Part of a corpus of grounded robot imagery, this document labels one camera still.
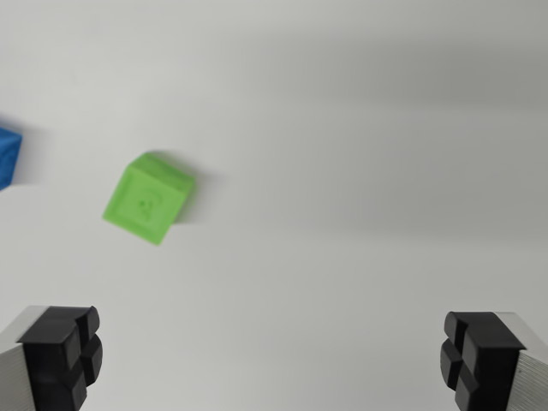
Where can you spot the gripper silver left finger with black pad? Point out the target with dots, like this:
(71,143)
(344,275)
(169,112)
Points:
(47,359)

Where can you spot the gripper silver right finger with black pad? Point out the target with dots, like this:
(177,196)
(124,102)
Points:
(492,364)

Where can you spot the blue soft cube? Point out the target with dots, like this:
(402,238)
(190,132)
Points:
(7,157)

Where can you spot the green soft cube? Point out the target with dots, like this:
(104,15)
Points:
(145,201)

